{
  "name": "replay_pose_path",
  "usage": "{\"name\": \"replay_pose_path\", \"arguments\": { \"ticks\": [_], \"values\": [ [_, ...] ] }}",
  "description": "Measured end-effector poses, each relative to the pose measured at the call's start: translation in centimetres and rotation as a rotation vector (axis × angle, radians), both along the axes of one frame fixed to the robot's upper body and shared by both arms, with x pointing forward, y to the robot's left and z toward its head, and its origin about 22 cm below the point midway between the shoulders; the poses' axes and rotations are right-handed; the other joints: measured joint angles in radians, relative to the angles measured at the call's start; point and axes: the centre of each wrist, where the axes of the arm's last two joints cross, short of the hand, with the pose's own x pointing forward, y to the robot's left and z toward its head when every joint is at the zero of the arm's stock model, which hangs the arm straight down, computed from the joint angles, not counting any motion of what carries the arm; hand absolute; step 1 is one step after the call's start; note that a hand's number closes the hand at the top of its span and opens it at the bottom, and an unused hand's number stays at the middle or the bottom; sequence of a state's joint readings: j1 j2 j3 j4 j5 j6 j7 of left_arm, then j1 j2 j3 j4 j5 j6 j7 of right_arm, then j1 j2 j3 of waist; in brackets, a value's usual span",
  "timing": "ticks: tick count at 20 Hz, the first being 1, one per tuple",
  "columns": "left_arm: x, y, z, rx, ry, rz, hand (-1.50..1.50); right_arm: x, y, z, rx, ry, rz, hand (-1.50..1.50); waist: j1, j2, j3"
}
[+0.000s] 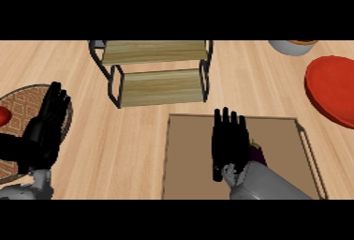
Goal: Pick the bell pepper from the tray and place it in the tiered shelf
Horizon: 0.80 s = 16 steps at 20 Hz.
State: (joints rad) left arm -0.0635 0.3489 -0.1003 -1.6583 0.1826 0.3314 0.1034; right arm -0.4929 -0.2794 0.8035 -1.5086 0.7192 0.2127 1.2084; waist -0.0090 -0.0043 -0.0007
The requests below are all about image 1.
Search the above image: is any wooden tiered shelf black frame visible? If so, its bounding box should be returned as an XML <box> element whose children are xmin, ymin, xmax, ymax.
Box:
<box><xmin>87</xmin><ymin>39</ymin><xmax>214</xmax><ymax>110</ymax></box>

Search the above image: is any grey bowl with orange content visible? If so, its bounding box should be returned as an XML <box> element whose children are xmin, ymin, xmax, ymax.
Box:
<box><xmin>268</xmin><ymin>39</ymin><xmax>320</xmax><ymax>57</ymax></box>

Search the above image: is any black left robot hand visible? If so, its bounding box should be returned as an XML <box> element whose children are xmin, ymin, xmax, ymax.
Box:
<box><xmin>0</xmin><ymin>81</ymin><xmax>73</xmax><ymax>175</ymax></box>

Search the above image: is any round woven patterned placemat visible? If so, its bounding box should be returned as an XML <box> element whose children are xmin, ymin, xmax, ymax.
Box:
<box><xmin>0</xmin><ymin>83</ymin><xmax>75</xmax><ymax>186</ymax></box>

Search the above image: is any red round plate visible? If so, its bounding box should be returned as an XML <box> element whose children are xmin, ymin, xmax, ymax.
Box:
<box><xmin>302</xmin><ymin>55</ymin><xmax>354</xmax><ymax>130</ymax></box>

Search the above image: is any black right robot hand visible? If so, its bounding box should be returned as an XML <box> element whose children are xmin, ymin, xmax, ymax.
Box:
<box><xmin>209</xmin><ymin>107</ymin><xmax>252</xmax><ymax>183</ymax></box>

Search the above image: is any red round fruit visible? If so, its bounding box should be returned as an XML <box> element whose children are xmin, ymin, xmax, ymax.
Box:
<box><xmin>0</xmin><ymin>105</ymin><xmax>13</xmax><ymax>128</ymax></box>

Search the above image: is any brown rectangular tray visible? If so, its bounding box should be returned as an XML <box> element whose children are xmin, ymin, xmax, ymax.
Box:
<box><xmin>160</xmin><ymin>113</ymin><xmax>329</xmax><ymax>201</ymax></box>

